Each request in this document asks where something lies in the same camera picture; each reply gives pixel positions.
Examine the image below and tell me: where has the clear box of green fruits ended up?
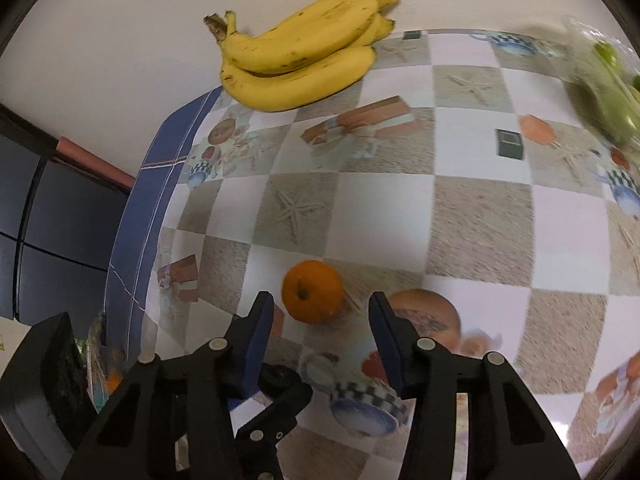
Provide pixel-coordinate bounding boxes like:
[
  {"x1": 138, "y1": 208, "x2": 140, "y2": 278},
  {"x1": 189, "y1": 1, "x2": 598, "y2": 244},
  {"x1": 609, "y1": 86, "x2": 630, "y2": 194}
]
[{"x1": 566, "y1": 18, "x2": 639, "y2": 151}]

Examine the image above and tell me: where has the clear box of small fruits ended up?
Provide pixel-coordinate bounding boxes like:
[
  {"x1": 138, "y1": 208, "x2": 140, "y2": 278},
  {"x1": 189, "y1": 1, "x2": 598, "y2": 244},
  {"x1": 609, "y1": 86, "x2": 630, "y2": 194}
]
[{"x1": 85, "y1": 313, "x2": 125, "y2": 412}]

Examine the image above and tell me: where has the checkered fruit print tablecloth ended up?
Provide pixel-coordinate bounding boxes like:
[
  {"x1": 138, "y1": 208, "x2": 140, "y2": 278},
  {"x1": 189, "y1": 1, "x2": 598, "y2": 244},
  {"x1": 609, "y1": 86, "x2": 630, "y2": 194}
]
[{"x1": 105, "y1": 32, "x2": 639, "y2": 479}]

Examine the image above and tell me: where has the yellow banana bunch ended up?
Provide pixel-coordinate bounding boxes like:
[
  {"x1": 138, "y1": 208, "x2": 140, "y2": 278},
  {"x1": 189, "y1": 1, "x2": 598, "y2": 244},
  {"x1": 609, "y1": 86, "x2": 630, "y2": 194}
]
[{"x1": 203, "y1": 0, "x2": 400, "y2": 113}]

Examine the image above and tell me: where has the small orange tangerine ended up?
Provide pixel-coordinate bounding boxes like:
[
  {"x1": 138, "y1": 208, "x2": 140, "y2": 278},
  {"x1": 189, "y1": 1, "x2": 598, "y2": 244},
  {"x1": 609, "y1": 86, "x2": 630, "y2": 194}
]
[{"x1": 281, "y1": 260, "x2": 345, "y2": 325}]

